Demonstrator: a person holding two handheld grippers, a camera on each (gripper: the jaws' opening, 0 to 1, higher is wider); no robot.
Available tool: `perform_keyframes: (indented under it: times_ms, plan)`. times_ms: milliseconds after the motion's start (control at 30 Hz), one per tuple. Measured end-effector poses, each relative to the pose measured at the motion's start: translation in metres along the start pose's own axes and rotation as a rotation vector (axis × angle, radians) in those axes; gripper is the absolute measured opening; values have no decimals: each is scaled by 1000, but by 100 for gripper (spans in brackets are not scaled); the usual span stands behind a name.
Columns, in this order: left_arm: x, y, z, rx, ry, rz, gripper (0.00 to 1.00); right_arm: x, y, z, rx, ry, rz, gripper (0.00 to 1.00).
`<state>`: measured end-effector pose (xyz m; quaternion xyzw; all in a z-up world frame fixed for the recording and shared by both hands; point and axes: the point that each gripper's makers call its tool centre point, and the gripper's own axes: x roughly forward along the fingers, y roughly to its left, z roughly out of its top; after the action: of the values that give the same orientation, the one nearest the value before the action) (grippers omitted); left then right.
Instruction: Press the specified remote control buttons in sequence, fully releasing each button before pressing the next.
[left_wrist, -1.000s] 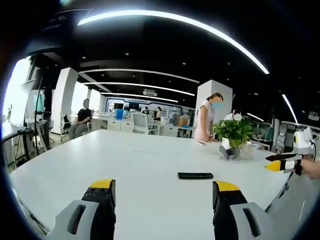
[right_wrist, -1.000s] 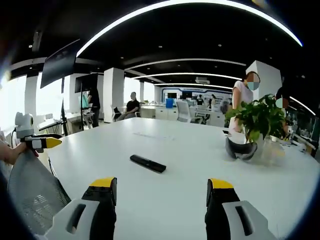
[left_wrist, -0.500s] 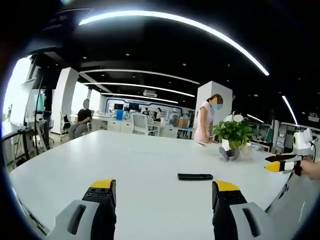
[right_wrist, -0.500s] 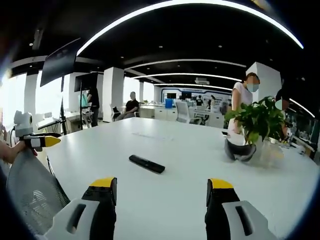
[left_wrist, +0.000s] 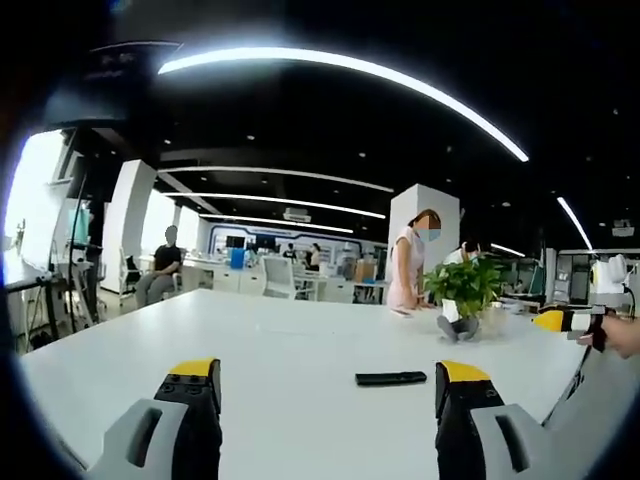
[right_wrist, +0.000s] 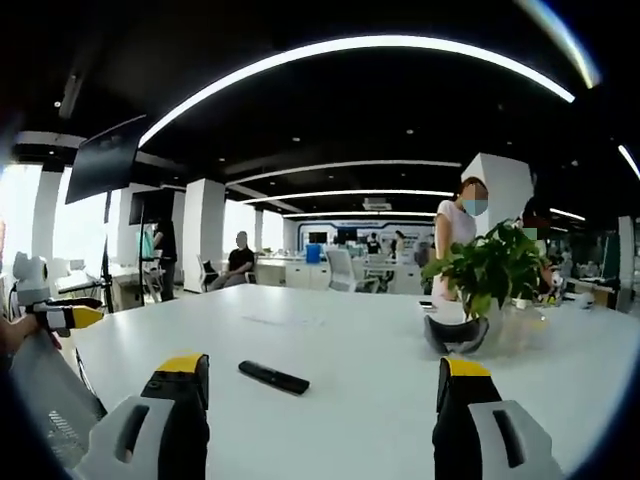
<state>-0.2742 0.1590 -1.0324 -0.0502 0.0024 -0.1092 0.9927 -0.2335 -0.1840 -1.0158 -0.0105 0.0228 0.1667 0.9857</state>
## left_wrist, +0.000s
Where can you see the black tripod stand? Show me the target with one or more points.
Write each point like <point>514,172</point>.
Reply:
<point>75,260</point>

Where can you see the person's right hand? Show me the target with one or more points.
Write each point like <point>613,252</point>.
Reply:
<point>622,335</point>

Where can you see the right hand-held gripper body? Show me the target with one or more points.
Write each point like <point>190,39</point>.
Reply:
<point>612,280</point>

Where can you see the white office chair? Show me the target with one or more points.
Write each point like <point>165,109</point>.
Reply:
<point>129,272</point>
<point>277,277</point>

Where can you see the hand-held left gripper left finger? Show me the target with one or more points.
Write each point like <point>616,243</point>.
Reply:
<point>150,435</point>

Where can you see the green potted plant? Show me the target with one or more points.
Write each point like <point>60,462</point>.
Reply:
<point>465,287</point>

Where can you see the blue bin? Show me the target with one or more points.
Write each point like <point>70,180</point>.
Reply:
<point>236,257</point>

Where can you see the short ceiling light strip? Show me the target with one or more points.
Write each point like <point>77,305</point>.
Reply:
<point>575,222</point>

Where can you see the ceiling air conditioner unit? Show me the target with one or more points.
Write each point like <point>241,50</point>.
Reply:
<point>298,214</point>

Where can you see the black remote control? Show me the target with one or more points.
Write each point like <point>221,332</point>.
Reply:
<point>390,378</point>

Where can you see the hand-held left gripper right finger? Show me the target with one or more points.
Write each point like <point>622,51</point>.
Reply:
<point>480,430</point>

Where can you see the long curved ceiling light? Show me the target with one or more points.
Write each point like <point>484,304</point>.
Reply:
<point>350,62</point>

